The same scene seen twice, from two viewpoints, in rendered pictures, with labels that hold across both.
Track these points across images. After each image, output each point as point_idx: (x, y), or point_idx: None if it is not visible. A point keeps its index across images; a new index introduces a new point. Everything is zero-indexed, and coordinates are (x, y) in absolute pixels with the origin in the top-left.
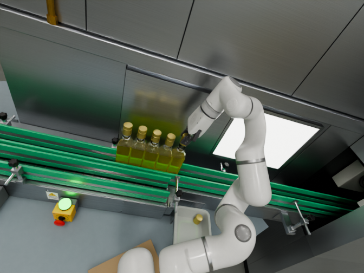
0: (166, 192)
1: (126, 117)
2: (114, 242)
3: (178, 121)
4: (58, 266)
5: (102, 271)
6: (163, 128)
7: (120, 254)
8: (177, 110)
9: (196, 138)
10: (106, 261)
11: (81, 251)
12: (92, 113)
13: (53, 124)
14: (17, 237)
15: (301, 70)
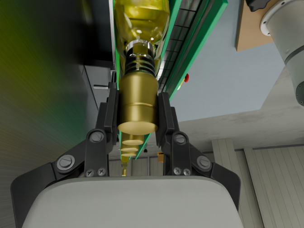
0: (222, 12)
1: (79, 127)
2: (219, 27)
3: (9, 101)
4: (217, 66)
5: (246, 40)
6: (51, 82)
7: (241, 24)
8: (2, 165)
9: (238, 197)
10: (239, 37)
11: (213, 54)
12: (84, 128)
13: (97, 116)
14: (186, 87)
15: None
